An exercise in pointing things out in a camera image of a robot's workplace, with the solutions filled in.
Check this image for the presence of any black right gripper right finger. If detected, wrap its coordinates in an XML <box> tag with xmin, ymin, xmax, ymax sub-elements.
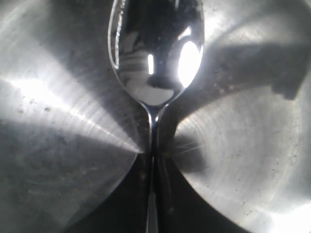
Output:
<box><xmin>155</xmin><ymin>155</ymin><xmax>245</xmax><ymax>233</ymax></box>

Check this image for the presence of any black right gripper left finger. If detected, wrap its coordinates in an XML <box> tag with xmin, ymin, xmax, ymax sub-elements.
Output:
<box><xmin>64</xmin><ymin>153</ymin><xmax>149</xmax><ymax>233</ymax></box>

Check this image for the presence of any steel spork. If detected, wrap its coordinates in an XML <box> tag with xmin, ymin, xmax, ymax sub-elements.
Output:
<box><xmin>107</xmin><ymin>0</ymin><xmax>205</xmax><ymax>233</ymax></box>

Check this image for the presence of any round steel plate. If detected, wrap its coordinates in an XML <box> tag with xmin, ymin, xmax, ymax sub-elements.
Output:
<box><xmin>0</xmin><ymin>0</ymin><xmax>311</xmax><ymax>233</ymax></box>

